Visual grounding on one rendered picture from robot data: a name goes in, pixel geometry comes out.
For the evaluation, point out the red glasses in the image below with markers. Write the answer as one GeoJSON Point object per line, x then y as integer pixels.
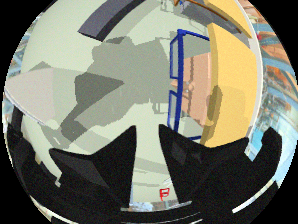
{"type": "Point", "coordinates": [164, 192]}

